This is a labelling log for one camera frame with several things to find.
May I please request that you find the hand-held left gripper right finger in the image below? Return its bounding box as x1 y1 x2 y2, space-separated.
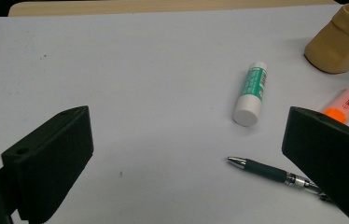
281 105 349 222

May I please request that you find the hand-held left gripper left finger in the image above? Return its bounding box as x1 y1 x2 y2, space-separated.
0 105 94 224

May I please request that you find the black pen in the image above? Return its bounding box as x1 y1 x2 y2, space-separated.
227 156 335 204

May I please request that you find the white and green glue stick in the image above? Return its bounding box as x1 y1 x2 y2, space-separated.
232 61 269 128

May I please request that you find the tan pen holder cup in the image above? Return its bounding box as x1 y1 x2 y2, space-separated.
303 3 349 75

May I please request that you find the white table mat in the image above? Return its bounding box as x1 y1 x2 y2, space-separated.
0 4 349 224

